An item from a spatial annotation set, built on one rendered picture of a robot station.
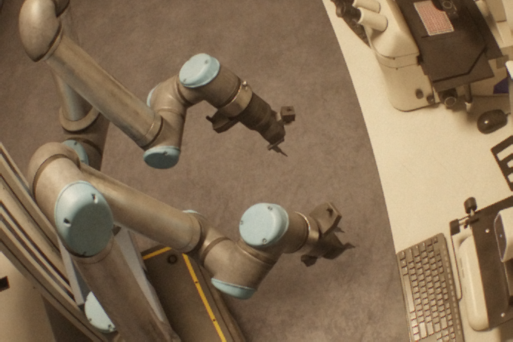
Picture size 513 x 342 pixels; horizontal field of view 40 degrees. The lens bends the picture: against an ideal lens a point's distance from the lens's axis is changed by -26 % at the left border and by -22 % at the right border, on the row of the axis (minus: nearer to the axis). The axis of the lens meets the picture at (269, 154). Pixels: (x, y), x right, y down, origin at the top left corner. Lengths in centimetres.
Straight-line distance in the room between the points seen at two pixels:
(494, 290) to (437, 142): 56
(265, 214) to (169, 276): 96
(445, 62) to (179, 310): 115
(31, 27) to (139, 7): 230
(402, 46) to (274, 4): 171
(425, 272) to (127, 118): 78
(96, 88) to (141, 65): 183
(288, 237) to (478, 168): 60
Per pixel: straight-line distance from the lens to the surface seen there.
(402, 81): 210
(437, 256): 194
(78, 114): 216
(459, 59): 204
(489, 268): 182
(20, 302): 220
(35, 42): 174
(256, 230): 172
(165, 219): 169
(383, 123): 219
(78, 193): 128
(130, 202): 160
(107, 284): 143
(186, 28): 373
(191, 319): 253
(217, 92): 202
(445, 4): 199
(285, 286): 287
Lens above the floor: 250
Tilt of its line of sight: 52 degrees down
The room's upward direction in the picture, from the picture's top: 24 degrees counter-clockwise
